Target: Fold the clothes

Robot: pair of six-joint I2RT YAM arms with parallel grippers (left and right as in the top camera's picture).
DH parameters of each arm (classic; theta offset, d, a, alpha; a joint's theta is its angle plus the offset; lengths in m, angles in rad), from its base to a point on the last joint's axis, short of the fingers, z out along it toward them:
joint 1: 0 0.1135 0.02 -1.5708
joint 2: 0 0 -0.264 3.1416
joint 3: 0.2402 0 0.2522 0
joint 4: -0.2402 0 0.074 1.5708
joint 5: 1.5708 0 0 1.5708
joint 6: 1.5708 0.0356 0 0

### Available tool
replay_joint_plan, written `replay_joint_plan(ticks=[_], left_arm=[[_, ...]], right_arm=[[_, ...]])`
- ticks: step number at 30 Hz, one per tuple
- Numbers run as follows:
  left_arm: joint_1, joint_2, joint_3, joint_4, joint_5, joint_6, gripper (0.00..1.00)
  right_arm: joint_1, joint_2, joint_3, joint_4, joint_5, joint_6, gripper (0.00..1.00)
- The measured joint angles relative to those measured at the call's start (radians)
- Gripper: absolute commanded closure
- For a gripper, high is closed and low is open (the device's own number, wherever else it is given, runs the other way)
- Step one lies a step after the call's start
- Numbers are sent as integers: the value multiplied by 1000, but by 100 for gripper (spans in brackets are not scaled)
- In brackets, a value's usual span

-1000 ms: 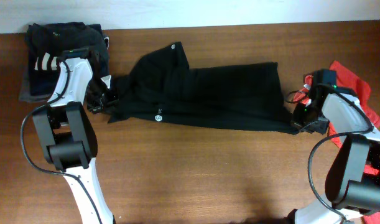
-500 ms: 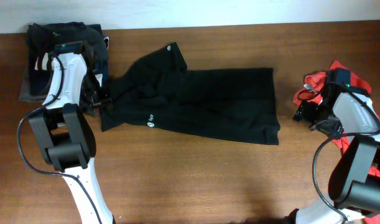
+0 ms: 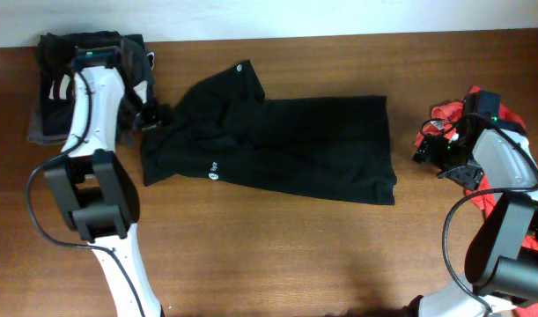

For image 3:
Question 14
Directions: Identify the folded grey shirt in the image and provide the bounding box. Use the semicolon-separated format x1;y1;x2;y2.
27;97;73;145

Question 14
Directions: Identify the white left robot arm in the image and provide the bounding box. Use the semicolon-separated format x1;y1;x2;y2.
31;31;164;316

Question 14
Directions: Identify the black polo shirt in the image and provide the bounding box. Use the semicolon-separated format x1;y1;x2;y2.
140;61;396;205

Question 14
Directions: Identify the folded navy printed shirt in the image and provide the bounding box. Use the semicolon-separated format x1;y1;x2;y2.
36;30;156;136

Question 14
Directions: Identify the red shirt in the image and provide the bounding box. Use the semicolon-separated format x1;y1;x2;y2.
412;85;538;317

